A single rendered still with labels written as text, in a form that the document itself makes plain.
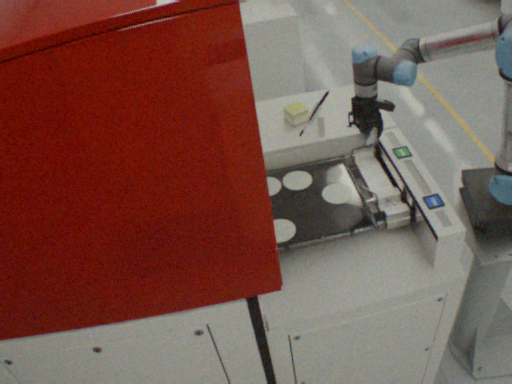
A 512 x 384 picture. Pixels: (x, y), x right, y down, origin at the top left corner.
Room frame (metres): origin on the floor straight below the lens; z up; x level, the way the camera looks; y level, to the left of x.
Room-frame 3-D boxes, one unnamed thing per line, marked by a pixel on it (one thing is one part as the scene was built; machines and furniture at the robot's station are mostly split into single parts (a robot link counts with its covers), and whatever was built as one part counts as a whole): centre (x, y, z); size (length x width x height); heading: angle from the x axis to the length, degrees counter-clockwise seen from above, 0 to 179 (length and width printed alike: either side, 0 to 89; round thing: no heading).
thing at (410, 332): (1.31, -0.25, 0.41); 0.97 x 0.64 x 0.82; 3
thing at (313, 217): (1.23, -0.15, 0.90); 0.34 x 0.34 x 0.01; 3
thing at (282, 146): (1.62, -0.23, 0.89); 0.62 x 0.35 x 0.14; 93
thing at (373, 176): (1.26, -0.42, 0.87); 0.36 x 0.08 x 0.03; 3
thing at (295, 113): (1.58, -0.20, 1.00); 0.07 x 0.07 x 0.07; 22
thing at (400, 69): (1.24, -0.46, 1.32); 0.11 x 0.11 x 0.08; 47
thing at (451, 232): (1.18, -0.52, 0.89); 0.55 x 0.09 x 0.14; 3
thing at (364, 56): (1.30, -0.38, 1.32); 0.09 x 0.08 x 0.11; 47
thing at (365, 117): (1.29, -0.38, 1.16); 0.09 x 0.08 x 0.12; 121
